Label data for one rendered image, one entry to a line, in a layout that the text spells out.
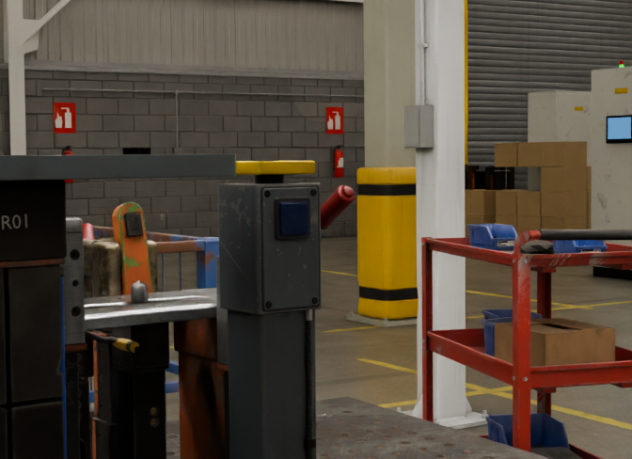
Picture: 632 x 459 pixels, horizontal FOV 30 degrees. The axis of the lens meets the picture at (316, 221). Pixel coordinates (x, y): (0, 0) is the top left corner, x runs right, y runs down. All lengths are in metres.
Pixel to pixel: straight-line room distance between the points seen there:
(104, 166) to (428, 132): 4.24
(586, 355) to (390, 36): 5.21
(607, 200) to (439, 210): 6.59
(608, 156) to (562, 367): 8.37
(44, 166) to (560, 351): 2.57
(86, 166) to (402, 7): 7.57
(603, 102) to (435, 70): 6.63
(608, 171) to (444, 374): 6.61
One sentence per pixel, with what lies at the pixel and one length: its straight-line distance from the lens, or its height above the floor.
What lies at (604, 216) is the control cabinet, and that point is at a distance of 11.65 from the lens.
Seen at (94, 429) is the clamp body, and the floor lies 0.82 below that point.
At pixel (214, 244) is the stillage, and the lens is 3.25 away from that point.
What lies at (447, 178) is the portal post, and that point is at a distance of 5.13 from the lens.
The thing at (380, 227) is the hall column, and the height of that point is 0.69.
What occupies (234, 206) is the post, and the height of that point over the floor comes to 1.12.
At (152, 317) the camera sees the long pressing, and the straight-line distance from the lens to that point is 1.27.
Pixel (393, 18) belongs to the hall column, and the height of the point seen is 2.14.
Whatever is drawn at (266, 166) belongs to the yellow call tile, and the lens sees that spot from 1.01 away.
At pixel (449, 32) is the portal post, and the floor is 1.70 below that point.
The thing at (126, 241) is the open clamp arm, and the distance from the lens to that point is 1.50.
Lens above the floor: 1.16
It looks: 3 degrees down
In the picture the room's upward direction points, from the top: 1 degrees counter-clockwise
